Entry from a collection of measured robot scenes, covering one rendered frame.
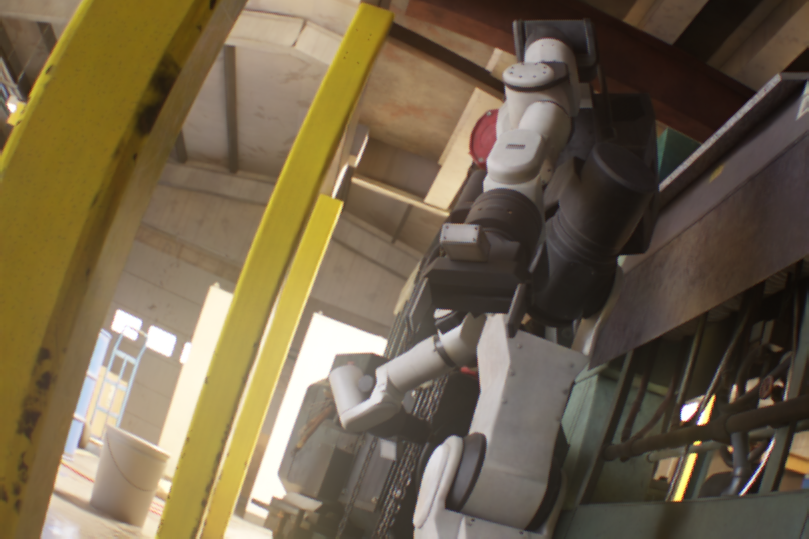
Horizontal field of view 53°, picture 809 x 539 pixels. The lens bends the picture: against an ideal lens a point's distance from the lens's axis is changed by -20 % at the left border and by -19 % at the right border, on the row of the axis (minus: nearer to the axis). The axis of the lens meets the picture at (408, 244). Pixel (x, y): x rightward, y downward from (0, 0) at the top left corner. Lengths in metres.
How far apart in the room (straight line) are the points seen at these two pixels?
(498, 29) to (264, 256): 0.79
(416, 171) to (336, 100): 1.90
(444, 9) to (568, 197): 1.07
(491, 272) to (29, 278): 0.62
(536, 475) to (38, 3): 11.02
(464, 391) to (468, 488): 0.94
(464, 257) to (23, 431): 0.65
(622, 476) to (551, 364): 1.30
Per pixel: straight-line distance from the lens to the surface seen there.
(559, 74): 1.42
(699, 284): 2.03
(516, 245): 1.08
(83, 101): 0.58
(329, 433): 2.52
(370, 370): 2.48
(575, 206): 1.35
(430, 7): 2.37
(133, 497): 3.61
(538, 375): 1.37
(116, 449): 3.60
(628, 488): 2.64
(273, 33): 11.03
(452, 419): 2.17
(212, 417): 2.22
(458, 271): 1.05
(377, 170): 4.26
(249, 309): 2.25
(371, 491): 2.16
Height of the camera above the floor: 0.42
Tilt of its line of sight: 17 degrees up
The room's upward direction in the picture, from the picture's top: 20 degrees clockwise
